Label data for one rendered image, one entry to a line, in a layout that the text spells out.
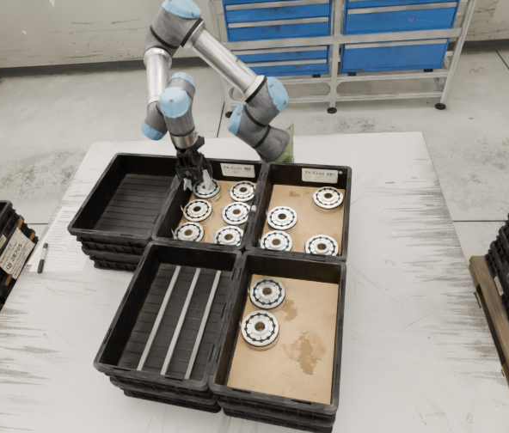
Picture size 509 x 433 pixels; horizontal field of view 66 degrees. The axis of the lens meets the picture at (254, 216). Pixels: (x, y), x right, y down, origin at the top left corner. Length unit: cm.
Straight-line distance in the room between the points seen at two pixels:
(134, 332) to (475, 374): 96
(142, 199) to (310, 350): 84
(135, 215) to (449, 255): 112
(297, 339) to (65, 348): 75
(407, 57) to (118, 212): 235
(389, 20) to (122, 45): 247
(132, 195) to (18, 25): 327
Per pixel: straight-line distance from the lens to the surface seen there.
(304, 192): 145
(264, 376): 109
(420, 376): 127
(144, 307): 126
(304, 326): 114
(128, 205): 155
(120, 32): 423
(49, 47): 462
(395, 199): 164
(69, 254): 167
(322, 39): 299
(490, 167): 303
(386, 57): 316
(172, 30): 148
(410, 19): 308
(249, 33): 302
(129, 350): 121
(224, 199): 145
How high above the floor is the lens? 186
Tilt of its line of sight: 48 degrees down
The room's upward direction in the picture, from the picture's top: 8 degrees counter-clockwise
